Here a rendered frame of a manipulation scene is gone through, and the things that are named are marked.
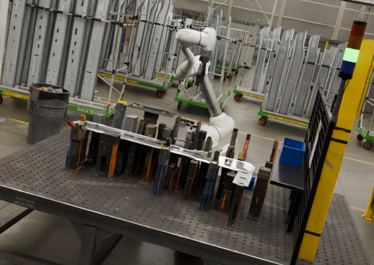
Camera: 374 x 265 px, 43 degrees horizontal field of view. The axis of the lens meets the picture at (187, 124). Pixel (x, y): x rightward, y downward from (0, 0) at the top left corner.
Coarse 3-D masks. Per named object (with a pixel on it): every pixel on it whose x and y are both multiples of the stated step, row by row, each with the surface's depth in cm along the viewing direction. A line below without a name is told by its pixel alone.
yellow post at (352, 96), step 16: (368, 48) 249; (368, 64) 250; (352, 80) 253; (352, 96) 255; (352, 112) 256; (336, 128) 260; (336, 144) 261; (336, 160) 263; (336, 176) 264; (320, 192) 268; (320, 208) 269; (320, 224) 271; (304, 240) 275; (304, 256) 277
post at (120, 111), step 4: (116, 104) 377; (120, 104) 378; (116, 108) 378; (120, 108) 377; (124, 108) 378; (116, 112) 378; (120, 112) 378; (124, 112) 380; (116, 116) 379; (120, 116) 378; (124, 116) 383; (116, 120) 380; (120, 120) 380; (116, 124) 381; (120, 124) 380; (116, 128) 382; (120, 128) 382; (116, 132) 382
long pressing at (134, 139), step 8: (88, 128) 345; (96, 128) 348; (104, 128) 352; (112, 128) 357; (128, 136) 344; (136, 136) 348; (144, 136) 352; (144, 144) 335; (152, 144) 337; (176, 152) 331; (184, 152) 334; (192, 152) 338; (200, 152) 342; (200, 160) 325; (208, 160) 326; (224, 160) 334; (232, 160) 338; (232, 168) 321; (240, 168) 324; (248, 168) 327
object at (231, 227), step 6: (240, 186) 292; (234, 192) 293; (240, 192) 292; (234, 198) 294; (234, 204) 295; (234, 210) 297; (234, 216) 298; (228, 222) 298; (234, 222) 297; (228, 228) 296; (234, 228) 298
